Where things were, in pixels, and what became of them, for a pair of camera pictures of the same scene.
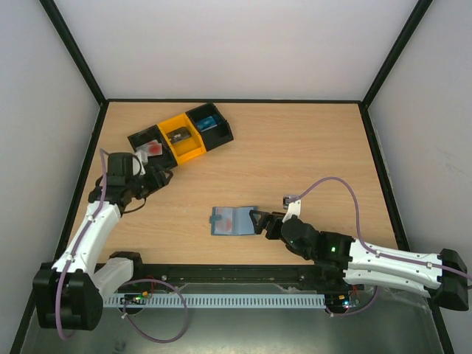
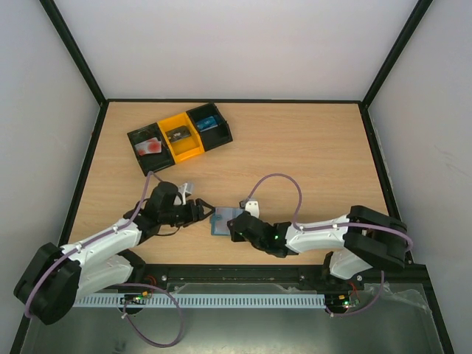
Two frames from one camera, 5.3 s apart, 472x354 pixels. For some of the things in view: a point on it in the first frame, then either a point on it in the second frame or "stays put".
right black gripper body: (269, 226) -> (236, 228)
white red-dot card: (152, 148) stays put
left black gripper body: (157, 181) -> (184, 218)
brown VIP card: (177, 134) stays put
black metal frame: (191, 276) stays put
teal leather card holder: (231, 220) stays put
